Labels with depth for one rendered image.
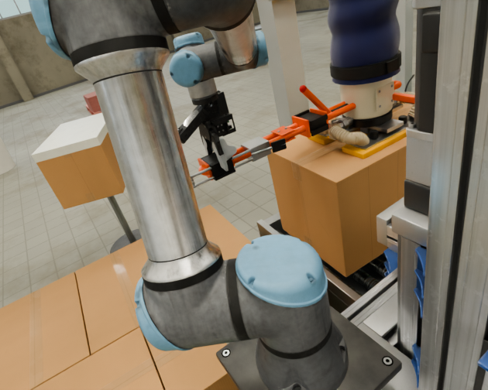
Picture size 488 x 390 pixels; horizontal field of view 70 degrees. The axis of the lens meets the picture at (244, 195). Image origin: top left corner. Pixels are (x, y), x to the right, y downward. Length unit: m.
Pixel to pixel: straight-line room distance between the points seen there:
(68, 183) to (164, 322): 2.00
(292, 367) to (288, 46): 1.97
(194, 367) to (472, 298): 1.00
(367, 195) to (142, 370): 0.97
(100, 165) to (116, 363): 1.28
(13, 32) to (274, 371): 13.31
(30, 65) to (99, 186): 11.34
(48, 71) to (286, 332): 13.34
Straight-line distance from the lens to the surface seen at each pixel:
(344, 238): 1.21
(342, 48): 1.21
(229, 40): 0.61
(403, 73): 4.49
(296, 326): 0.49
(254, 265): 0.47
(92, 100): 7.52
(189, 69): 0.80
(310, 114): 1.21
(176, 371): 1.33
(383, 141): 1.25
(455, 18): 0.35
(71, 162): 2.37
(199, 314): 0.49
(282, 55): 2.27
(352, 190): 1.14
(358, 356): 0.65
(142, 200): 0.45
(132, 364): 1.43
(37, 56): 13.61
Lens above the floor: 1.58
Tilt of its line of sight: 30 degrees down
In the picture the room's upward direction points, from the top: 15 degrees counter-clockwise
